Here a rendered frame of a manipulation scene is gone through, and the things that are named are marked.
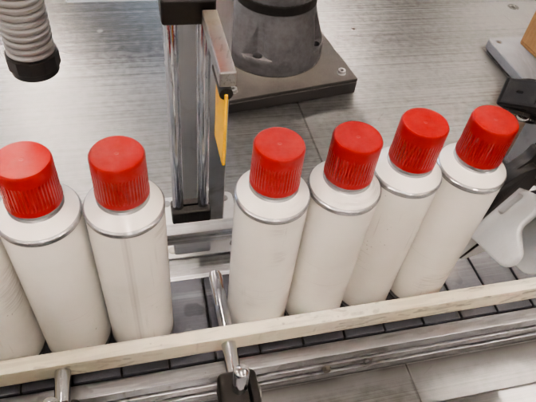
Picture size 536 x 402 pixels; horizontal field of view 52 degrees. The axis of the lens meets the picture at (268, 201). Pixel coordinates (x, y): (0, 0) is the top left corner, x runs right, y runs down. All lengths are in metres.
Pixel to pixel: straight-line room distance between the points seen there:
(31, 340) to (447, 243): 0.33
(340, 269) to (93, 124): 0.43
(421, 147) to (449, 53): 0.62
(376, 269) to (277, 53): 0.41
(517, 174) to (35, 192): 0.34
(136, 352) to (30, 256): 0.12
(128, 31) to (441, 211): 0.63
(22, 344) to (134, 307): 0.09
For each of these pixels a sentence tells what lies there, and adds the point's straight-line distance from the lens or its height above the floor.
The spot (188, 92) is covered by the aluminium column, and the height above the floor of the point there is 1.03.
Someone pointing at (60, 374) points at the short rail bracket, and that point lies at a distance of 0.45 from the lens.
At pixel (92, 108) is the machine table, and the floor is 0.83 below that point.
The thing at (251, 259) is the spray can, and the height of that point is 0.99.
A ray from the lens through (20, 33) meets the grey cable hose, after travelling 0.39.
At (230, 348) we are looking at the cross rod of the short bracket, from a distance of 0.45.
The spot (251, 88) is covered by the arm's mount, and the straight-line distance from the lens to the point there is 0.77.
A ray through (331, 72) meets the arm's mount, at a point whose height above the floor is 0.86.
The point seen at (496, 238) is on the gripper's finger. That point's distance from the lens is 0.49.
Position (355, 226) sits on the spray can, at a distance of 0.38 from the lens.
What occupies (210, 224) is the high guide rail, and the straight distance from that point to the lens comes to 0.45.
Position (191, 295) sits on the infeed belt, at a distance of 0.51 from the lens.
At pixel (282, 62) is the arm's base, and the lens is 0.78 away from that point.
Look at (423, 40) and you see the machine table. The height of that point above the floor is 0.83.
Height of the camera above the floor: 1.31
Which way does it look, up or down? 48 degrees down
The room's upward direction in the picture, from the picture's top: 8 degrees clockwise
